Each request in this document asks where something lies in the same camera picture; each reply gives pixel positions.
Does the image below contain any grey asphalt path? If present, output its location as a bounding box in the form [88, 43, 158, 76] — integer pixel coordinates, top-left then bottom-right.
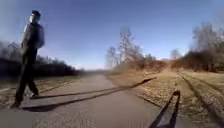
[0, 73, 201, 128]

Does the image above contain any dry grass verge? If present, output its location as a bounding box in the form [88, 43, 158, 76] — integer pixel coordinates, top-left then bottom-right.
[105, 65, 224, 128]
[0, 74, 86, 111]

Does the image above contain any dark wood of trees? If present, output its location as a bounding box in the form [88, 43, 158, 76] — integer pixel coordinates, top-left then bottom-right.
[0, 40, 84, 80]

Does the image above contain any person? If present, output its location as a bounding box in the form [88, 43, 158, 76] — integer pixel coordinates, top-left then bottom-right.
[10, 10, 46, 109]

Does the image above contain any row of bare trees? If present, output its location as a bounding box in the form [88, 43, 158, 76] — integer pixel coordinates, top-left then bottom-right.
[105, 20, 224, 74]

